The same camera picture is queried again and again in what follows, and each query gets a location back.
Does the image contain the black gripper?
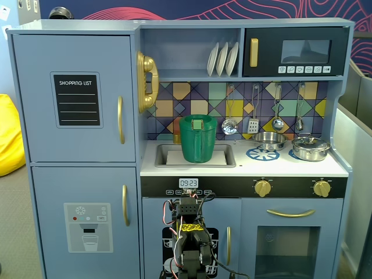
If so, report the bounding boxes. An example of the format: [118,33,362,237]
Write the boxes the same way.
[177,196,203,223]

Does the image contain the gold shopping list door handle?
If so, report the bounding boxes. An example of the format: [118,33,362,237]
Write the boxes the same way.
[117,95,126,145]

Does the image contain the blue shopping list cabinet door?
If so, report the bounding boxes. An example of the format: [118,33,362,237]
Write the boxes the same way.
[12,34,137,163]

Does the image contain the blue dishwasher door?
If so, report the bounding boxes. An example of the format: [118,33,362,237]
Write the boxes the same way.
[141,197,242,279]

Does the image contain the blue oven door with window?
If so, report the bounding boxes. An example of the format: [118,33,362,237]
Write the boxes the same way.
[240,198,344,279]

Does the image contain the blue ice dispenser fridge door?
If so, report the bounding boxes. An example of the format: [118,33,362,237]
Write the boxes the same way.
[31,166,141,279]

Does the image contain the blue toy kitchen cabinet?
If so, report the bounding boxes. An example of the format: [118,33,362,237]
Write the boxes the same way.
[5,17,356,279]

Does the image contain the grey toy sink basin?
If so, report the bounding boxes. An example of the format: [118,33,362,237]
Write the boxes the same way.
[153,142,237,169]

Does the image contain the green plastic pitcher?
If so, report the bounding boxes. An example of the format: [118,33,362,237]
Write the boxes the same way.
[178,114,218,164]

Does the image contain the gold stove knob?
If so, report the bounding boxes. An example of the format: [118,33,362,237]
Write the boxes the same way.
[254,179,273,198]
[313,180,331,198]

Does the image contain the steel slotted skimmer spoon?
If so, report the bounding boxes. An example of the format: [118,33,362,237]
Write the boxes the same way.
[221,84,239,136]

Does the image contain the steel slotted spatula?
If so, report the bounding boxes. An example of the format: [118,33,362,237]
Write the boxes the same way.
[247,84,260,134]

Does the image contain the steel frying pan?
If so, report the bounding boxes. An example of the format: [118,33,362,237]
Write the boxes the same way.
[234,131,288,152]

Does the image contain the steel ladle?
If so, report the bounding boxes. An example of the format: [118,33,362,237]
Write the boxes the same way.
[271,83,284,131]

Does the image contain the steel cooking pot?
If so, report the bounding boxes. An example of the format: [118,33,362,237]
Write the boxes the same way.
[291,144,332,162]

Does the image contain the steel pot lid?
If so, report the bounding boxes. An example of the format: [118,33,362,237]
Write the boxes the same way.
[292,134,331,149]

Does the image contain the gold toy telephone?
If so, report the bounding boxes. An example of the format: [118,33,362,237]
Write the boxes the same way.
[136,51,160,114]

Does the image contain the white toy plate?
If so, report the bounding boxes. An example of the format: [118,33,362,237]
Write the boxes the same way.
[206,42,220,77]
[216,41,230,77]
[226,41,239,77]

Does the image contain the light grey desk partition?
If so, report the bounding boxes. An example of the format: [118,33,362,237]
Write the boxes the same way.
[332,104,372,274]

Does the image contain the black toy microwave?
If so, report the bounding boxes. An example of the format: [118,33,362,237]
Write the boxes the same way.
[242,27,349,77]

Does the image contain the yellow beanbag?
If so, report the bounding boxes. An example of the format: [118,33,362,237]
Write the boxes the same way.
[0,93,27,177]

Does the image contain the black round object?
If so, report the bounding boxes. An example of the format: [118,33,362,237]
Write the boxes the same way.
[48,7,73,20]

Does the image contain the grey locker with stickers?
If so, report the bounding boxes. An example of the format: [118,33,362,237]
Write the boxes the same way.
[17,0,40,24]

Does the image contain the red white black servo wire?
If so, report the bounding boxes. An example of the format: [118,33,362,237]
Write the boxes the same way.
[162,199,177,226]

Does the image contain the gold dishwasher door handle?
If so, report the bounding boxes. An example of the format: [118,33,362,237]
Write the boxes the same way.
[226,226,232,266]

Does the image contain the thin black camera cable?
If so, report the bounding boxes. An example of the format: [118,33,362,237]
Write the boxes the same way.
[200,191,251,278]

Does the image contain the gold fridge door handle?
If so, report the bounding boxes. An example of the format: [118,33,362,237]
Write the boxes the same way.
[121,184,130,227]

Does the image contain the gold oven door handle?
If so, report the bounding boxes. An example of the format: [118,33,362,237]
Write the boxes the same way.
[266,208,316,219]

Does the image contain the gold microwave door handle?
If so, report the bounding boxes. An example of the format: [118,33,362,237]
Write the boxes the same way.
[249,38,259,68]

